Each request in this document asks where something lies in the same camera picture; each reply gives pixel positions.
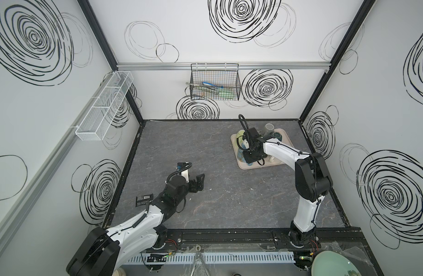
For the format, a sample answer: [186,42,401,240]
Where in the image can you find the utensils in basket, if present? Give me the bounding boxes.
[186,82,236,100]

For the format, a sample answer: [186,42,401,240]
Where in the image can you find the light green mug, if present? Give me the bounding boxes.
[236,130,245,146]

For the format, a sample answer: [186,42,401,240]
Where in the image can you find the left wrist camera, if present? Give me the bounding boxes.
[177,162,193,182]

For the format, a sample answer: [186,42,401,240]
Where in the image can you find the white cable duct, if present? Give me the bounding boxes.
[125,252,295,265]

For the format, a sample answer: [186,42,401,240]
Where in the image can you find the grey mug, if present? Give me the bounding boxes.
[263,123,275,136]

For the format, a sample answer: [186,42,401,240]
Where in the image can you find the beige plastic tray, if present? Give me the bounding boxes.
[230,128,299,170]

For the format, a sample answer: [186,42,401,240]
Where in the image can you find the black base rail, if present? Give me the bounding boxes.
[157,227,365,250]

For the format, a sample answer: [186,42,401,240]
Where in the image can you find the light green plate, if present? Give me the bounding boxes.
[311,251,361,276]

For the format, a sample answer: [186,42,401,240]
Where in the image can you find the black wire basket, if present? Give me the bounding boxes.
[189,63,241,101]

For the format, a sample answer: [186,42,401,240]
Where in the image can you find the dark green mug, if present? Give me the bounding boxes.
[271,132,283,141]

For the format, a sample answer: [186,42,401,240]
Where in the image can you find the blue butterfly mug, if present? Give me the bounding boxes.
[237,145,246,163]

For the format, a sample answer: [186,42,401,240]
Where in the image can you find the white mesh wall shelf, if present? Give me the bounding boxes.
[75,71,133,141]

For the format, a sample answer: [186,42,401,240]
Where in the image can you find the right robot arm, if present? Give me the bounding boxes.
[242,128,333,248]

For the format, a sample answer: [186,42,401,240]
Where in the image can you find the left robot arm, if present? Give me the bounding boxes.
[66,170,205,276]

